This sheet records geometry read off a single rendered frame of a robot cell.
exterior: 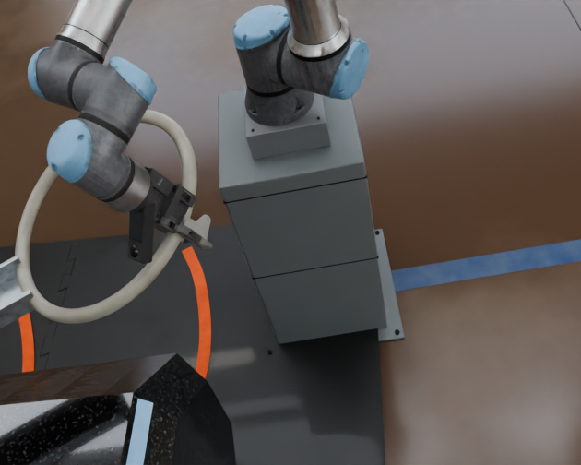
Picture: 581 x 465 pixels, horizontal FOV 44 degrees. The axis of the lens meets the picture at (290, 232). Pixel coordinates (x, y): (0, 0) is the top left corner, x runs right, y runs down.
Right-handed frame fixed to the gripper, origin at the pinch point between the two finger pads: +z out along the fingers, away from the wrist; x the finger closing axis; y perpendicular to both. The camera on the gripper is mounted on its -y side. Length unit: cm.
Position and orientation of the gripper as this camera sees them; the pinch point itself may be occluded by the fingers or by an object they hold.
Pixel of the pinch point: (195, 244)
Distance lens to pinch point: 142.1
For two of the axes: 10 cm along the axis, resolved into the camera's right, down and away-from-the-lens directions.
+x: -7.8, -2.0, 6.0
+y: 3.9, -9.0, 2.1
